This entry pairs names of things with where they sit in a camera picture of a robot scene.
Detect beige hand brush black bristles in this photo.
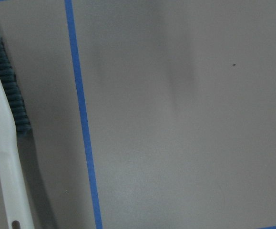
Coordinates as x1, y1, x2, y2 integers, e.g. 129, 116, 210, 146
0, 37, 34, 229

